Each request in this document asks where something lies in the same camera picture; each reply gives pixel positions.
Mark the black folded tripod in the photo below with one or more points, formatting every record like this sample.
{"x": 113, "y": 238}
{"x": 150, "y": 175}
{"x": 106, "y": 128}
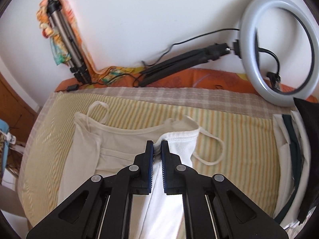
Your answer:
{"x": 174, "y": 64}

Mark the striped checked blanket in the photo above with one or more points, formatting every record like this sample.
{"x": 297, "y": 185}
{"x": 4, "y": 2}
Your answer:
{"x": 236, "y": 134}

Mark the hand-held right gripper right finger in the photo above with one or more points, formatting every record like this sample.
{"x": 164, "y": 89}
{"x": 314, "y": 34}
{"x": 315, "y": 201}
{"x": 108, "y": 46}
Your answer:
{"x": 164, "y": 171}

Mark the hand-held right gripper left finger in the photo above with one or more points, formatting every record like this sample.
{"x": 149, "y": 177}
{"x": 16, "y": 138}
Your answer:
{"x": 149, "y": 169}

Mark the pile of folded clothes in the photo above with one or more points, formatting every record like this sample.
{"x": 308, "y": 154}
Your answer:
{"x": 286, "y": 159}

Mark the orange patterned bed sheet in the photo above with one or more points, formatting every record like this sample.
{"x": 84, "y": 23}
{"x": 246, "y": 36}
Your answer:
{"x": 204, "y": 78}

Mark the silver folded tripod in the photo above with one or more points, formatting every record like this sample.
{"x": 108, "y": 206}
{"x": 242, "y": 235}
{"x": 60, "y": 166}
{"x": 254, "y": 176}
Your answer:
{"x": 67, "y": 39}

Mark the wooden cabinet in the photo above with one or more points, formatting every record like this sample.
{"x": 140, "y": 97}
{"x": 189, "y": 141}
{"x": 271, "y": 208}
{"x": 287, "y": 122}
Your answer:
{"x": 15, "y": 104}

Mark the black cloth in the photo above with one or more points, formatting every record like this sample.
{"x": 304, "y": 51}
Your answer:
{"x": 307, "y": 114}

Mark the colourful printed cloth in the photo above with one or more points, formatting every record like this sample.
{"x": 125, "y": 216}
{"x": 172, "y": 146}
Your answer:
{"x": 74, "y": 22}

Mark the white camisole top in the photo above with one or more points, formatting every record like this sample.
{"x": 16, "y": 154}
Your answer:
{"x": 114, "y": 139}

